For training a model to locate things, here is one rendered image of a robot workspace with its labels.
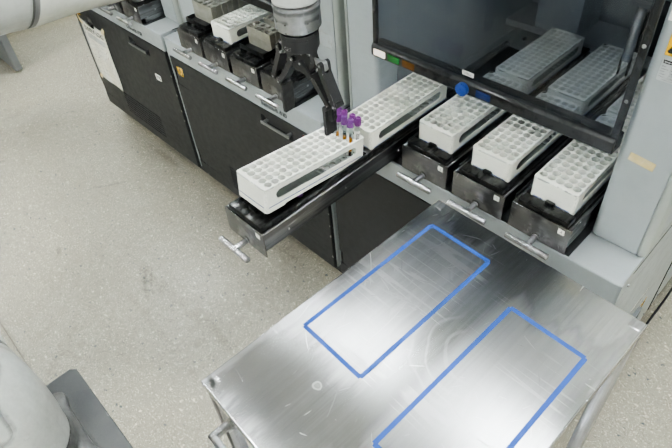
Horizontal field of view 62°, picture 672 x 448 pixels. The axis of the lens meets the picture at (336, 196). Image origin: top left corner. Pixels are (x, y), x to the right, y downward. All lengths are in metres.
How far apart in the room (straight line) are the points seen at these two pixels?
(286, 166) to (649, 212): 0.73
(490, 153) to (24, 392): 0.97
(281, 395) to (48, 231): 1.90
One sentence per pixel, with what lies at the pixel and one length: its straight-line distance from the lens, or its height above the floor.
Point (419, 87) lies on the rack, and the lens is 1.49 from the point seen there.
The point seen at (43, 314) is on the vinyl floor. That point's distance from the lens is 2.38.
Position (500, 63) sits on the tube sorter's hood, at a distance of 1.21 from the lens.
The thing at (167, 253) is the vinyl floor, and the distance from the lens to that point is 2.37.
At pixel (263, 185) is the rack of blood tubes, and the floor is 0.89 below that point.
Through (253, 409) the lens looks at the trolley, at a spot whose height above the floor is 0.82.
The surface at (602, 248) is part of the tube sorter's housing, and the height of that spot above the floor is 0.73.
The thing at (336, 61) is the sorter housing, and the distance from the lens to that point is 1.58.
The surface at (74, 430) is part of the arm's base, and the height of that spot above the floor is 0.74.
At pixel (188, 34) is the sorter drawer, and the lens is 2.03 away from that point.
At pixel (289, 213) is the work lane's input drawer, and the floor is 0.80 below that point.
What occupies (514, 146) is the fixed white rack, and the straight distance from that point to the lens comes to 1.31.
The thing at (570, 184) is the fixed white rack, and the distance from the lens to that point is 1.24.
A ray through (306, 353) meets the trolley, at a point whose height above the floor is 0.82.
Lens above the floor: 1.65
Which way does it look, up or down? 42 degrees down
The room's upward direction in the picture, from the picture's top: 5 degrees counter-clockwise
